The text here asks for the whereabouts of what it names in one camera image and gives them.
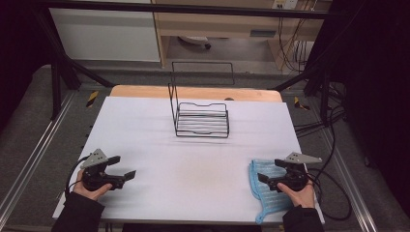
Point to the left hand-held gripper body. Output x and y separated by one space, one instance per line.
96 177

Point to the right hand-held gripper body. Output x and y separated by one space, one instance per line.
295 179

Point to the blue ribbed cloth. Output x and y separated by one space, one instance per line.
269 199

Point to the person's left hand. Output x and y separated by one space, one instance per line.
90 194

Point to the person's right hand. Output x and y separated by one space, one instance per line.
303 198

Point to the white table mat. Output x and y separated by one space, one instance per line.
180 180

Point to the yellow black tape strip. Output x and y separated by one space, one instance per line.
92 98
300 104

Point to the black metal stand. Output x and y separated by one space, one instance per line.
56 87
324 93

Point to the white cabinet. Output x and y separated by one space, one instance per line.
106 35

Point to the office chair base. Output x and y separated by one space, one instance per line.
195 40

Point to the light wooden desk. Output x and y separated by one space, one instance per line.
225 27

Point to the black metal crossbar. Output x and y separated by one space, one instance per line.
193 9

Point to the aluminium rail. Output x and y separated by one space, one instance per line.
35 158
351 183

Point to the white wall socket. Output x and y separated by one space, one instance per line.
285 4

